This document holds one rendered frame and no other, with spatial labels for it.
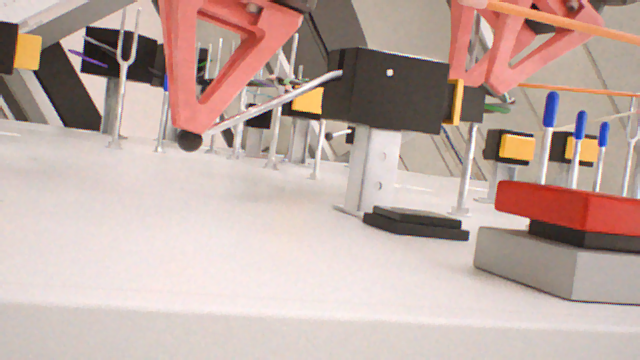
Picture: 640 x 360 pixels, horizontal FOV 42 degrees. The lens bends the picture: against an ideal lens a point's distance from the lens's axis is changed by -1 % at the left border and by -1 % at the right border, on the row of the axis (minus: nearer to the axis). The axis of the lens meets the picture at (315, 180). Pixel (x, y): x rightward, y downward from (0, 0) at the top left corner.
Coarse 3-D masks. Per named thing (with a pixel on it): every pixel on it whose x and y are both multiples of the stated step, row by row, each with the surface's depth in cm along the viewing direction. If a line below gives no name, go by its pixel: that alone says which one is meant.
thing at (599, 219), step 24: (504, 192) 31; (528, 192) 29; (552, 192) 28; (576, 192) 27; (600, 192) 31; (528, 216) 29; (552, 216) 28; (576, 216) 27; (600, 216) 27; (624, 216) 27; (576, 240) 28; (600, 240) 28; (624, 240) 29
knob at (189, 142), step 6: (180, 132) 43; (186, 132) 43; (192, 132) 43; (180, 138) 43; (186, 138) 43; (192, 138) 43; (198, 138) 43; (180, 144) 43; (186, 144) 43; (192, 144) 43; (198, 144) 43; (186, 150) 43; (192, 150) 43
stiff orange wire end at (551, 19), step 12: (468, 0) 33; (480, 0) 33; (492, 0) 33; (504, 12) 34; (516, 12) 34; (528, 12) 34; (540, 12) 34; (552, 24) 35; (564, 24) 35; (576, 24) 35; (588, 24) 36; (612, 36) 36; (624, 36) 36; (636, 36) 37
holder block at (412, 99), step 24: (360, 48) 44; (360, 72) 44; (384, 72) 45; (408, 72) 45; (432, 72) 46; (336, 96) 46; (360, 96) 44; (384, 96) 45; (408, 96) 45; (432, 96) 46; (336, 120) 46; (360, 120) 45; (384, 120) 45; (408, 120) 45; (432, 120) 46
